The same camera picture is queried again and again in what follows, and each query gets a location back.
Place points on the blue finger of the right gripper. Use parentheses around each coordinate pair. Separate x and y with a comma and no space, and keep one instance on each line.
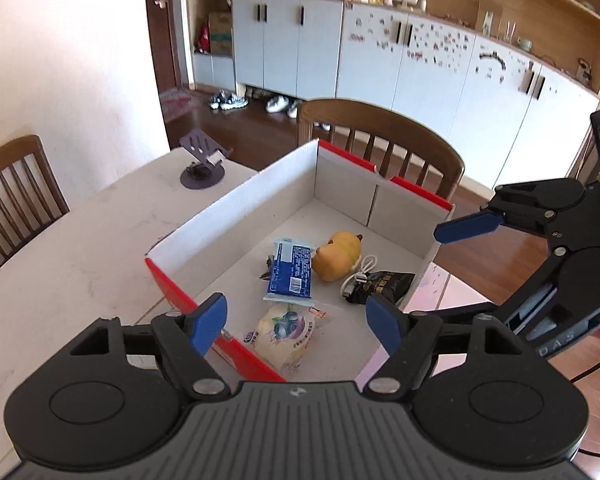
(452,320)
(482,222)

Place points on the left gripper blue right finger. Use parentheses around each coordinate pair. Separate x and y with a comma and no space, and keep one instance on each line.
(398,331)

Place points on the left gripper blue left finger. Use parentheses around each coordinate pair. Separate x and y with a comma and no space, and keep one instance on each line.
(179,335)

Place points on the black seeds snack packet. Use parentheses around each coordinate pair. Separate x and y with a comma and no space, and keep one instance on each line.
(391,284)

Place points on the blueberry bread clear package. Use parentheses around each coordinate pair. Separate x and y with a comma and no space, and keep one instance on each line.
(283,334)

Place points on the blue white wipes packet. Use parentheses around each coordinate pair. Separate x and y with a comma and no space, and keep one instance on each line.
(290,274)

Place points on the brown wooden chair right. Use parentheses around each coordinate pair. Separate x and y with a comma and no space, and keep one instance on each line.
(386,131)

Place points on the brown wooden chair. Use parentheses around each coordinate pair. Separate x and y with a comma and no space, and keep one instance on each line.
(386,131)
(30,197)

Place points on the red cardboard shoe box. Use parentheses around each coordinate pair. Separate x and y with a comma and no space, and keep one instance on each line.
(307,197)

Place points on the grey phone stand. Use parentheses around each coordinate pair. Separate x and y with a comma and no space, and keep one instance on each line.
(207,168)

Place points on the sneakers on floor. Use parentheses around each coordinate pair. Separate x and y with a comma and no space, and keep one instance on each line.
(224,100)

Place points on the red patterned door rug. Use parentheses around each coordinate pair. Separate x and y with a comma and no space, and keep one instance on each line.
(177,102)

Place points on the brown wooden chair far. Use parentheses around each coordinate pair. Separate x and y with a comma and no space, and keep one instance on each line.
(30,197)

